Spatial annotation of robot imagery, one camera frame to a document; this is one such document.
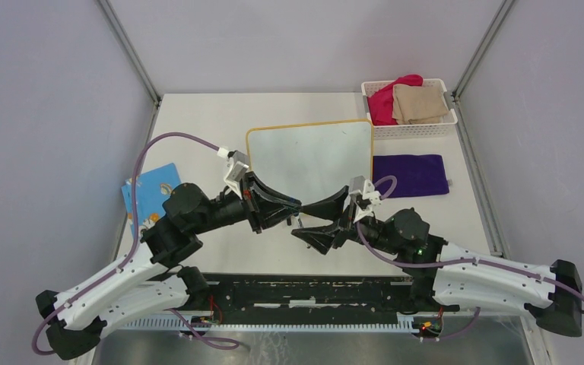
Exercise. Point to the white perforated plastic basket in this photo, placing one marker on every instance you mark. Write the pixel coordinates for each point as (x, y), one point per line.
(445, 126)

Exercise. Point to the aluminium frame rail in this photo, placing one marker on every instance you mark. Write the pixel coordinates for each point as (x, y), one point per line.
(123, 39)
(493, 231)

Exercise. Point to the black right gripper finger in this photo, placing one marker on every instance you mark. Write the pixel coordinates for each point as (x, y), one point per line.
(330, 208)
(322, 239)

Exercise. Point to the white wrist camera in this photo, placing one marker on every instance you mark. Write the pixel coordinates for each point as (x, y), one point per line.
(237, 164)
(364, 198)

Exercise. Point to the red cloth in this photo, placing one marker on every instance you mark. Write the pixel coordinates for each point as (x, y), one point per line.
(381, 103)

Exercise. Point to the blue picture book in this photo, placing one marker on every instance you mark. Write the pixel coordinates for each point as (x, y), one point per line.
(153, 188)

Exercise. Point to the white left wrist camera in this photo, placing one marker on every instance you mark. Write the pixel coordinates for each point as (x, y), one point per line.
(237, 164)

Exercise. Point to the aluminium frame rail left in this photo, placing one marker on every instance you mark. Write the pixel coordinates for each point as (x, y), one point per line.
(123, 39)

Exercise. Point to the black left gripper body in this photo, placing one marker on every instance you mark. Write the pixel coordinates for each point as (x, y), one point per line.
(227, 209)

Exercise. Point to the yellow framed whiteboard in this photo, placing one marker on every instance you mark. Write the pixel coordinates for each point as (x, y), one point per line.
(311, 161)

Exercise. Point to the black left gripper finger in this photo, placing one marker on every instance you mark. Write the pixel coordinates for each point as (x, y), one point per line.
(263, 220)
(265, 198)

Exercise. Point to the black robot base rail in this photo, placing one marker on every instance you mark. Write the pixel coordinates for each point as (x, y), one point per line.
(234, 299)

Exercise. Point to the purple towel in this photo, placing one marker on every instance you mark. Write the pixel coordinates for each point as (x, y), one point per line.
(408, 176)

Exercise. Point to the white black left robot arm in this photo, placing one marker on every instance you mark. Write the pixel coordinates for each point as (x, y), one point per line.
(75, 320)

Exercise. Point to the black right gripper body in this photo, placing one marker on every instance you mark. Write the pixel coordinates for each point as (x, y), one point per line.
(371, 229)

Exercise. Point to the blue white marker pen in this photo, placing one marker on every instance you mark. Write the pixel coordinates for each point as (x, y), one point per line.
(297, 216)

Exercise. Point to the beige cloth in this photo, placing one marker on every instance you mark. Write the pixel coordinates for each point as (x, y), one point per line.
(416, 105)

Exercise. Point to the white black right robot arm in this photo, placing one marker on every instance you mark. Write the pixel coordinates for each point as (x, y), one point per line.
(448, 275)

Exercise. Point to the aluminium frame rail right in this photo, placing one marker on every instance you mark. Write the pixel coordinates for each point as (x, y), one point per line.
(493, 231)

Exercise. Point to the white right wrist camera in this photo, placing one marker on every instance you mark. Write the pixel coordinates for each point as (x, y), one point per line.
(364, 198)

